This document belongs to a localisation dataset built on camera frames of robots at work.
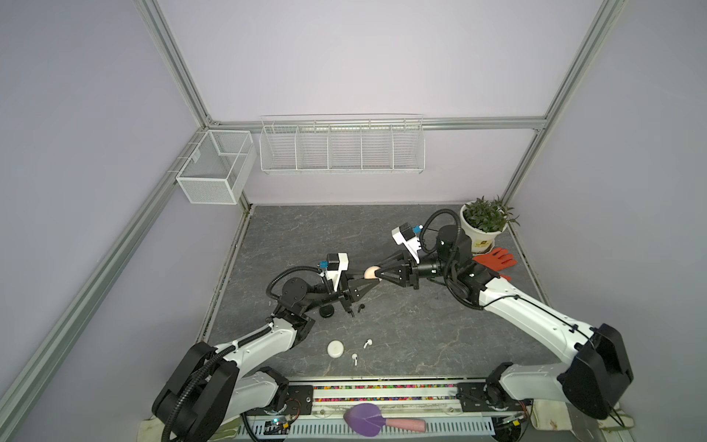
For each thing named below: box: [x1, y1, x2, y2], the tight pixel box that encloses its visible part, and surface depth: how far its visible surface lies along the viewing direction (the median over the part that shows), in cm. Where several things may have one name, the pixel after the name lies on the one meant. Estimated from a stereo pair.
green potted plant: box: [462, 194, 522, 233], surface depth 96 cm
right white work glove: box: [531, 399, 635, 434], surface depth 71 cm
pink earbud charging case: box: [363, 265, 382, 280], surface depth 67 cm
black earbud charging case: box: [319, 304, 335, 318], surface depth 91 cm
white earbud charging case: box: [326, 339, 345, 359], surface depth 83 cm
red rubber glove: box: [473, 247, 518, 282], surface depth 104 cm
